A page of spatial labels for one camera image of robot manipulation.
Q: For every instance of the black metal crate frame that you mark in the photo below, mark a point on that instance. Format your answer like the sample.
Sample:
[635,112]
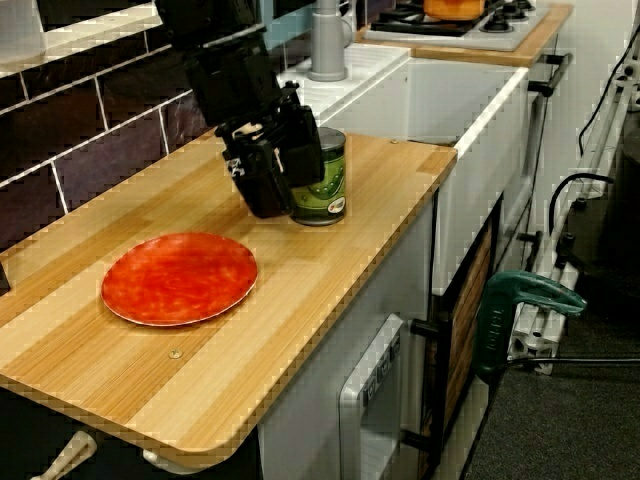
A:
[439,360]

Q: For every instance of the cream plastic hook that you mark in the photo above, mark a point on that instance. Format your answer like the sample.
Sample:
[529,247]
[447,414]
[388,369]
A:
[160,460]
[75,447]

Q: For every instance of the green bar clamp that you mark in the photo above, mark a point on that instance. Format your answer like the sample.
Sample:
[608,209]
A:
[500,300]

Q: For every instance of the white toy sink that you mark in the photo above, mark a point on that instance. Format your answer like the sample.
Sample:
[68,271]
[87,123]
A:
[480,190]

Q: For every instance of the orange red round plate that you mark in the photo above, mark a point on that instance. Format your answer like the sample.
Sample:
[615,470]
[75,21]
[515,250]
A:
[180,280]

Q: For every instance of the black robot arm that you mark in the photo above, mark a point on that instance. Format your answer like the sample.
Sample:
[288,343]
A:
[225,65]

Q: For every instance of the grey toy faucet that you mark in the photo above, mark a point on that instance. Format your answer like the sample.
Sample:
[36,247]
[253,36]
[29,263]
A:
[327,45]

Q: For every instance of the orange toy pot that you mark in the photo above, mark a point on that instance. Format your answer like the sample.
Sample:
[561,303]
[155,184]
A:
[452,9]

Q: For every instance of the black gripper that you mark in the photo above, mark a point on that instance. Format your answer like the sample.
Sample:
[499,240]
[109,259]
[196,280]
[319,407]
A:
[260,130]

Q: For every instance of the blue plastic bin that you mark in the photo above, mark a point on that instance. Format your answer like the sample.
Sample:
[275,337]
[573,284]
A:
[292,30]

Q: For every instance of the green pea can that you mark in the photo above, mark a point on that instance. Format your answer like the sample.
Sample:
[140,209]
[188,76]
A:
[327,190]

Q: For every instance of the white toy kitchen cabinet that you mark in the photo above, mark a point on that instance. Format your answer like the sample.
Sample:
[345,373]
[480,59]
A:
[300,425]

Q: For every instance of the grey toy stove top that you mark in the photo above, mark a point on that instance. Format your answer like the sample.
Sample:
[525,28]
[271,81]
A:
[500,37]

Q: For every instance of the black bin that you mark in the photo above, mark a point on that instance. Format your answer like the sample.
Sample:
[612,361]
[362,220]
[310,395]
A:
[622,225]

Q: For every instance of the wooden slat crate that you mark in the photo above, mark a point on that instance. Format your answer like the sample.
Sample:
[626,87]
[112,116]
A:
[467,325]

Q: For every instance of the aluminium extrusion frame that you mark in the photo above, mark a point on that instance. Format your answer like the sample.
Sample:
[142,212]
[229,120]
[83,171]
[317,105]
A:
[532,345]

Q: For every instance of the dark tiled backsplash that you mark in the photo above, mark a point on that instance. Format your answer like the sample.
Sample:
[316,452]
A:
[75,125]

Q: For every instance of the grey toy dishwasher door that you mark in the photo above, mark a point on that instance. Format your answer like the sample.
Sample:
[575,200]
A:
[360,400]

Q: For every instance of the white plastic jar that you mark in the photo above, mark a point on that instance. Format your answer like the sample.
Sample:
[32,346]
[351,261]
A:
[20,25]

